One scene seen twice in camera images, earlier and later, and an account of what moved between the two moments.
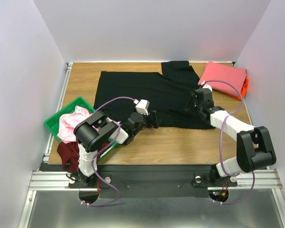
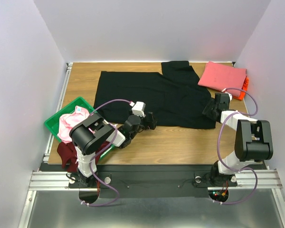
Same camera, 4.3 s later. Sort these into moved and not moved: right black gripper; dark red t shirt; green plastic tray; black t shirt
Moved: right black gripper
Not moved: dark red t shirt; green plastic tray; black t shirt
